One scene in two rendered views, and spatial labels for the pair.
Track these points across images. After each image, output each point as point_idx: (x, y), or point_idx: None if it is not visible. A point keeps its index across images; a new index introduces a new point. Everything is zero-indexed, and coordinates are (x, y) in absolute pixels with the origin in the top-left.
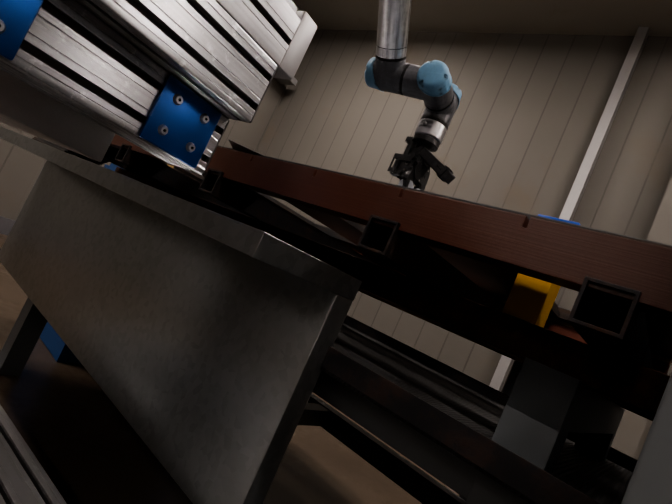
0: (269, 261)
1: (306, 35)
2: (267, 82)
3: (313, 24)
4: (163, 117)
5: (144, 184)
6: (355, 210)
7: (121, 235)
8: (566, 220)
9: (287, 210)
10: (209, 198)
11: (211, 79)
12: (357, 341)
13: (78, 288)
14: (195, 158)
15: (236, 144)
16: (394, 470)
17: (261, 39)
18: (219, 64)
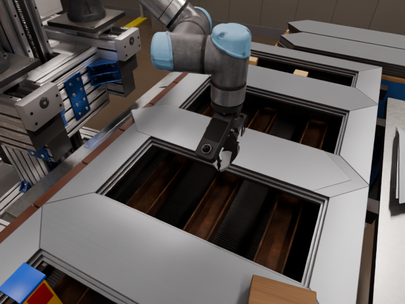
0: (12, 218)
1: (22, 113)
2: (28, 136)
3: (20, 107)
4: (29, 149)
5: (71, 154)
6: None
7: None
8: (6, 280)
9: (304, 103)
10: (245, 96)
11: (15, 142)
12: (238, 247)
13: None
14: (46, 158)
15: (135, 112)
16: None
17: (13, 123)
18: (12, 137)
